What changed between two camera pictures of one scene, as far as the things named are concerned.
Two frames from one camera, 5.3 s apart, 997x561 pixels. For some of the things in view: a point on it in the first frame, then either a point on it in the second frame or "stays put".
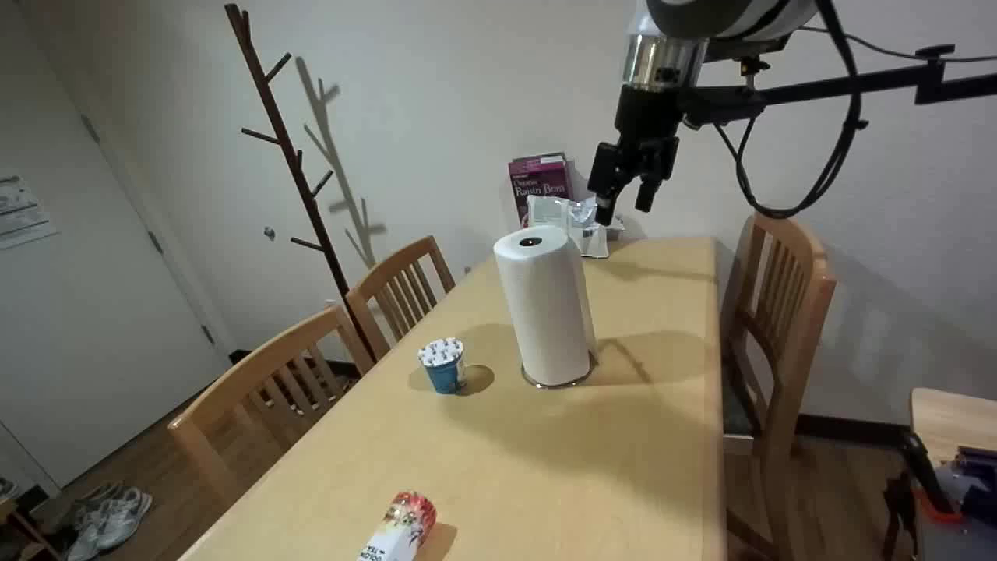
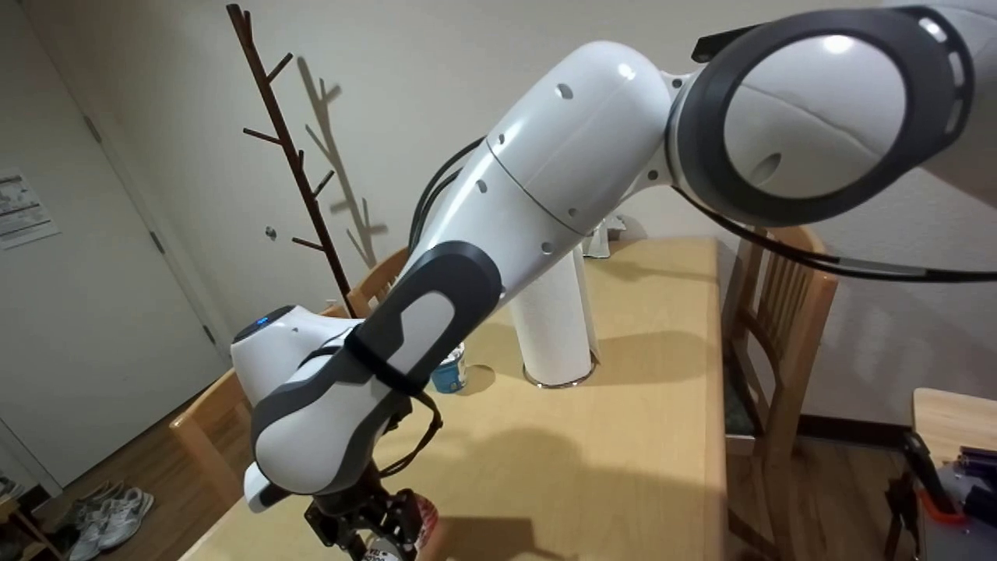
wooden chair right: [778, 287] stays put
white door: [97, 329] stays put
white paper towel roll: [551, 303] stays put
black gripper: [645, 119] → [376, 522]
